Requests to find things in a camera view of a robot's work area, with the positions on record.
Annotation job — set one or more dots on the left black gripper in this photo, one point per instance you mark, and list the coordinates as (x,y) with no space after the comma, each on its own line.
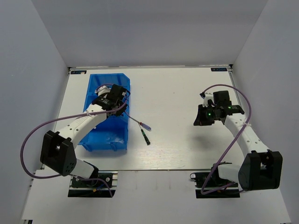
(121,110)

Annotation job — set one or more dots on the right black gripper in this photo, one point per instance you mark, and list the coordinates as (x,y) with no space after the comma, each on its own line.
(200,120)

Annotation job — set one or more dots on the blue handled screwdriver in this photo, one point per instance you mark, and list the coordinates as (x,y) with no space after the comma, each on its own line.
(145,126)

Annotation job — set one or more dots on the black green precision screwdriver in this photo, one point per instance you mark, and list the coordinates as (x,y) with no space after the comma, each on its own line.
(145,137)

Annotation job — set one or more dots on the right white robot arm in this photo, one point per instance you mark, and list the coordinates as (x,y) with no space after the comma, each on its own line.
(261,167)

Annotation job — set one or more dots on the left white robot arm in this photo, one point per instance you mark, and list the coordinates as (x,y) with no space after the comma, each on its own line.
(58,148)

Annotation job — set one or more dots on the blue plastic bin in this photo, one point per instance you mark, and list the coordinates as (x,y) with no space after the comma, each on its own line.
(112,134)

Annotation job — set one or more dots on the right corner label sticker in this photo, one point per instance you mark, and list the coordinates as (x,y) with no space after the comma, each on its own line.
(218,69)

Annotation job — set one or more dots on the corner label sticker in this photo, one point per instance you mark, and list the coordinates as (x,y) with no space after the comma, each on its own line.
(218,69)
(78,72)

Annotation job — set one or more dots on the left corner label sticker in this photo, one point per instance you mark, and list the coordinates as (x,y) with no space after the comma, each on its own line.
(78,72)

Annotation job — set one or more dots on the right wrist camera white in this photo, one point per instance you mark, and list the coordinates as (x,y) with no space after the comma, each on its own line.
(207,99)

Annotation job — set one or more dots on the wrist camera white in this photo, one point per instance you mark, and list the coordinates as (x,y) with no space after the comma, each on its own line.
(102,90)
(207,99)

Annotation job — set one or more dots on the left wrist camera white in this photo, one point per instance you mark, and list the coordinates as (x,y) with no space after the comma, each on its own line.
(102,90)

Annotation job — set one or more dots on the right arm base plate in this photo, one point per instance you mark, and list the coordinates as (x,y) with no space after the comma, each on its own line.
(199,178)

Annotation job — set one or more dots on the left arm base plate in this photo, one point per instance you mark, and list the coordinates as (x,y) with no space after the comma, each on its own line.
(94,189)

